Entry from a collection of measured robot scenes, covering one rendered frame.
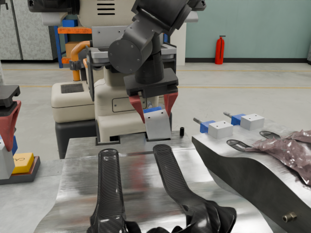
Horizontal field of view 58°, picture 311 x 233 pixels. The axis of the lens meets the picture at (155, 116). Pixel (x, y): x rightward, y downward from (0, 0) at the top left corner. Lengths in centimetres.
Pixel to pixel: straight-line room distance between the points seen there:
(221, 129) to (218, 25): 532
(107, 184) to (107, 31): 51
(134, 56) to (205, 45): 555
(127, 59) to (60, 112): 80
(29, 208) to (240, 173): 42
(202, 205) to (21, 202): 38
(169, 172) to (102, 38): 50
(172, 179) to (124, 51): 23
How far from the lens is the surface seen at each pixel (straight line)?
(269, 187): 55
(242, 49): 615
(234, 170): 61
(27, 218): 59
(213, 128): 70
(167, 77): 55
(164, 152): 57
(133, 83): 55
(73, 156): 57
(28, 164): 69
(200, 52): 598
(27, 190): 66
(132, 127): 96
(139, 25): 46
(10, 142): 50
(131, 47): 43
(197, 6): 100
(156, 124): 58
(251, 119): 78
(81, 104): 121
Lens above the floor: 117
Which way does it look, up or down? 22 degrees down
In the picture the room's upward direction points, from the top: straight up
